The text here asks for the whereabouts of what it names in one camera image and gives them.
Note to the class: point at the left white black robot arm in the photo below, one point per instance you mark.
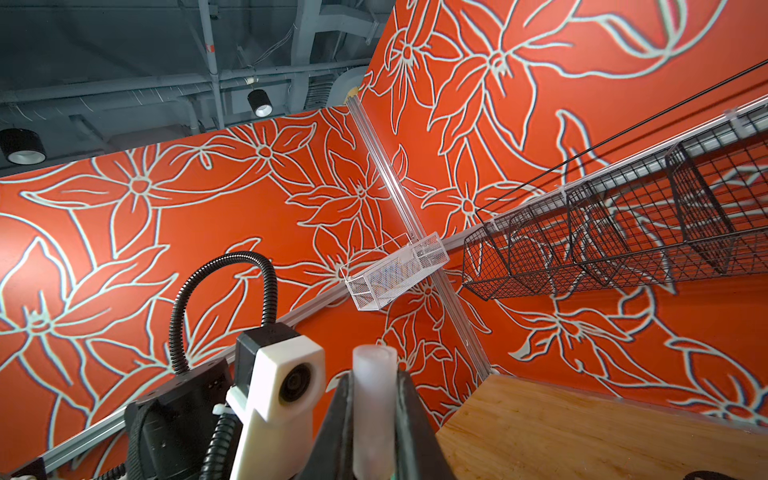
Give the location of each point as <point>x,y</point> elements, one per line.
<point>174,432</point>

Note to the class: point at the clear plastic wall bin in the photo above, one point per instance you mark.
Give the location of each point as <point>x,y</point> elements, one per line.
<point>385,280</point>

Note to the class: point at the black ceiling spotlight upper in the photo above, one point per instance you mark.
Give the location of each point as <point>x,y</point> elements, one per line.
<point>260,103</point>

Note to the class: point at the black wire wall basket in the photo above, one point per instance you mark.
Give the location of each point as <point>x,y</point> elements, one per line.
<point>693,207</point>

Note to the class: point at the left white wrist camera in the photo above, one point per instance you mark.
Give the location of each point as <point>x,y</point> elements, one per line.
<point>278,380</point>

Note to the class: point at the clear pen cap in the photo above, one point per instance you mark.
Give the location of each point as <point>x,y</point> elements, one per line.
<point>374,395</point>

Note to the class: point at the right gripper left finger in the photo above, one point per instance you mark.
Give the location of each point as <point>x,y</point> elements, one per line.
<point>331,457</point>

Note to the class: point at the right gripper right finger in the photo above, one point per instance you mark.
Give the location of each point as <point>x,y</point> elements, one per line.
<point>418,455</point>

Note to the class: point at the black ceiling spotlight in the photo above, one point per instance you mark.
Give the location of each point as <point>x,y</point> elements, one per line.
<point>22,146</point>
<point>260,103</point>

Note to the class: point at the black ceiling spotlight lower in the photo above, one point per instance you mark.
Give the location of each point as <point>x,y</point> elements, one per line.
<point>22,146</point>

